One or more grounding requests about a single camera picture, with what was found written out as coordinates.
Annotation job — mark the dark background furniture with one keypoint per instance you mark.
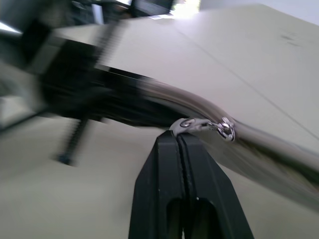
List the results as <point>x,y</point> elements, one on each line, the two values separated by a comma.
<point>139,7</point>

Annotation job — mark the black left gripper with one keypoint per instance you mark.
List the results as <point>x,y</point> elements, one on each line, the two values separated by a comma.
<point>67,82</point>

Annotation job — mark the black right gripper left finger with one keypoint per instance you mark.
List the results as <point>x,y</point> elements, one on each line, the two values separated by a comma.
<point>159,179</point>

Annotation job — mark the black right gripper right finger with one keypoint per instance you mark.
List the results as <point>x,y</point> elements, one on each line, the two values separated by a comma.
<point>211,179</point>

